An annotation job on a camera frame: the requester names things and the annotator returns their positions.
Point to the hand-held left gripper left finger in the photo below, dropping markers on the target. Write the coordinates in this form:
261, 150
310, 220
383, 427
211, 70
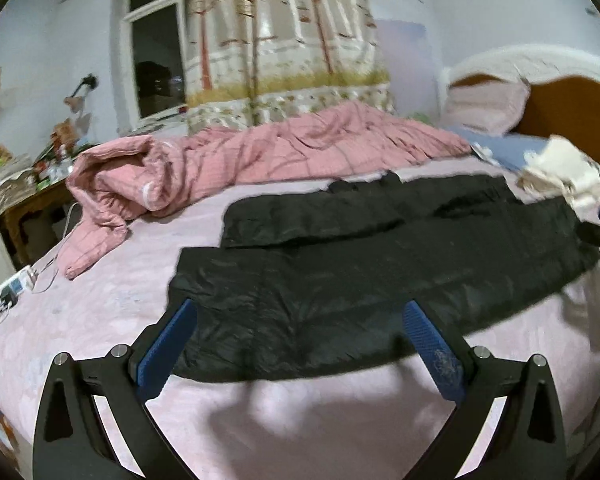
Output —
167, 350

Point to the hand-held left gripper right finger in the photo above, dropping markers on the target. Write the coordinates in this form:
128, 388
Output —
432, 350

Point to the black puffer jacket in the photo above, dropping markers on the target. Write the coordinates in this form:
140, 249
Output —
355, 270

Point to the pile of white clothes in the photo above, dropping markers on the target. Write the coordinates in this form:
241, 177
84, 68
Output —
565, 170

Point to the bed with pink sheet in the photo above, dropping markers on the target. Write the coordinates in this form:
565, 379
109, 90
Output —
105, 310

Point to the white and wooden headboard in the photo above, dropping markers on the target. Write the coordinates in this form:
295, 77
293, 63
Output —
570, 110

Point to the blue pillow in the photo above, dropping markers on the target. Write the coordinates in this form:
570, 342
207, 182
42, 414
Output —
505, 147

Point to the white power strip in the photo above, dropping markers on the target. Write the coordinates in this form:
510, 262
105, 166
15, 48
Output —
15, 287

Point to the pink pillow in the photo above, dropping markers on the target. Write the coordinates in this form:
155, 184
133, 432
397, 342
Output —
485, 105

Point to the wooden desk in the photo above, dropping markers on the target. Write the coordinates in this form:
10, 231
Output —
35, 210

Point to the pink quilt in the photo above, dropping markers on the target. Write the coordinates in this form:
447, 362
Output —
260, 150

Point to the clutter of desk items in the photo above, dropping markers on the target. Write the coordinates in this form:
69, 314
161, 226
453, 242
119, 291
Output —
50, 155

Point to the desk lamp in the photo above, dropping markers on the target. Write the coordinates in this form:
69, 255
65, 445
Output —
82, 92

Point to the tree print curtain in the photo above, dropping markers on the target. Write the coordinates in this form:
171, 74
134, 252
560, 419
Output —
290, 45

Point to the white frame window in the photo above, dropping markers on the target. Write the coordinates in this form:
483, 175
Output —
155, 75

